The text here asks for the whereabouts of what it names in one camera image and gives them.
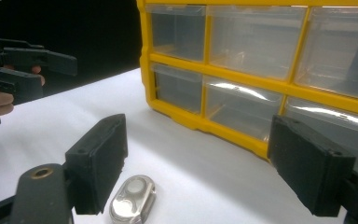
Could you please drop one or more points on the small clear object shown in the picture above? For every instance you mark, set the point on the small clear object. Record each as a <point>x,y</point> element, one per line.
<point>133,199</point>

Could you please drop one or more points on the group of clear drawers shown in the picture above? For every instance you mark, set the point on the group of clear drawers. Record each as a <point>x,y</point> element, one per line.
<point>177,34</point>

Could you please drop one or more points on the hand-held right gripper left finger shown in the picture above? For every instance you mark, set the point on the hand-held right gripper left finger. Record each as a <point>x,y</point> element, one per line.
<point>98,161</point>

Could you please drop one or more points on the clear plastic drawer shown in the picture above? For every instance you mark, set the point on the clear plastic drawer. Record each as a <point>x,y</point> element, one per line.
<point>239,105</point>

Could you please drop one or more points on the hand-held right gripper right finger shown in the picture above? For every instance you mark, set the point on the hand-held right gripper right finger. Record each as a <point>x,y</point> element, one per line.
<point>310,168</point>

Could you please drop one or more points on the yellow drawer cabinet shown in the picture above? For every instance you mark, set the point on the yellow drawer cabinet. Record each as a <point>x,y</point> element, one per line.
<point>146,93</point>

